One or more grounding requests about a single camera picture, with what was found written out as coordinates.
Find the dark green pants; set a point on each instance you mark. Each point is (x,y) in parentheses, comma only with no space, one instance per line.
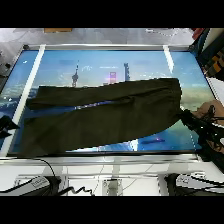
(110,116)

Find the heap of clothes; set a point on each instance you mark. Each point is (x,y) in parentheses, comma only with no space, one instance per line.
(213,56)

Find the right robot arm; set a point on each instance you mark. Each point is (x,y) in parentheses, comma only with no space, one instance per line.
(203,128)

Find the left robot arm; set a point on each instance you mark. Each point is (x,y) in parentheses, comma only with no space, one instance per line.
(8,122)

